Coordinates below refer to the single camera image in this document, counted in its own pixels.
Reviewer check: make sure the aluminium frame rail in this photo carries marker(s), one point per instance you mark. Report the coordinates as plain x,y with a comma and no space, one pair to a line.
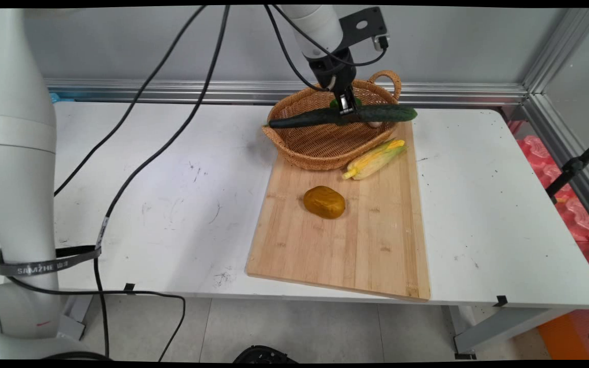
223,92

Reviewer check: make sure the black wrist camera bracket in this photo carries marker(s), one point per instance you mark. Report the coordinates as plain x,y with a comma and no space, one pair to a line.
363,25

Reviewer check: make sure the black tape tab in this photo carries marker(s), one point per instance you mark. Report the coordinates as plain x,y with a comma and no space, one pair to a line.
500,301
129,288

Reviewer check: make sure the yellow-brown potato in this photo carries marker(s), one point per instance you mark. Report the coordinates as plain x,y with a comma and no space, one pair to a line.
324,202

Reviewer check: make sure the corn cob with husk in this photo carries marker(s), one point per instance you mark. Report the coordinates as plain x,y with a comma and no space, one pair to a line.
374,159

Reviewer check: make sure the woven wicker basket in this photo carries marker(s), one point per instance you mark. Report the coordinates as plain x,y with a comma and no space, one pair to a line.
320,143

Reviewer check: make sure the small beige mushroom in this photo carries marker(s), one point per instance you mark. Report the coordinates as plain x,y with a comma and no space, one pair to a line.
374,124

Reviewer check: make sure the orange floor strip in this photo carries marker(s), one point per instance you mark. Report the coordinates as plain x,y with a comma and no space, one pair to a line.
560,337

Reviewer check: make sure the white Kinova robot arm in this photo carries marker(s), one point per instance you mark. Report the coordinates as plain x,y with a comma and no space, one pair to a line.
18,179

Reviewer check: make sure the bamboo cutting board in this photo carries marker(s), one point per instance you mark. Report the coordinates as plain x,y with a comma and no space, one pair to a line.
356,240

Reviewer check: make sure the black round object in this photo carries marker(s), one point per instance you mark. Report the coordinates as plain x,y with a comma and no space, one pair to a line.
264,354

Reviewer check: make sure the red foam floor mat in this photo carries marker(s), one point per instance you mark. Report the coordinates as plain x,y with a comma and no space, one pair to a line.
570,214

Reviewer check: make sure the green vegetable in basket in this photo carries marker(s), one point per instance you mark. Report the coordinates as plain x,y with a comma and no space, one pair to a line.
333,102

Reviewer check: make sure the white table leg frame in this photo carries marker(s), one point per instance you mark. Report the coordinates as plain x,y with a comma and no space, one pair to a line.
499,327

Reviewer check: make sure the black tripod stand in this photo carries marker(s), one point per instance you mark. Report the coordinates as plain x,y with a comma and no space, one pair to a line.
575,166

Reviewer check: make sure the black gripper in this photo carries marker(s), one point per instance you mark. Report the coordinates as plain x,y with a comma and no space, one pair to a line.
333,69

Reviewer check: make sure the long dark green cucumber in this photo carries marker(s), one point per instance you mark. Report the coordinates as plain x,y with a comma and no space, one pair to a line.
304,118

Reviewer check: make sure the aluminium frame post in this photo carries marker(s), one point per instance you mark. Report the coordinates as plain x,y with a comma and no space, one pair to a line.
555,56

